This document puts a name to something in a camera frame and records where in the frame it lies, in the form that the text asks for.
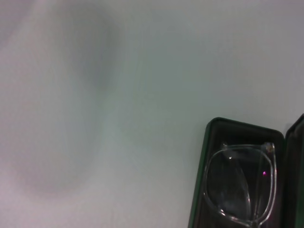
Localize clear transparent glasses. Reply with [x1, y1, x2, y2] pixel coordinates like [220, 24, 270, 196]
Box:
[202, 141, 277, 228]

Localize dark green glasses case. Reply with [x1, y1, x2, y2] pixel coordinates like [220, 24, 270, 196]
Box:
[187, 113, 304, 228]

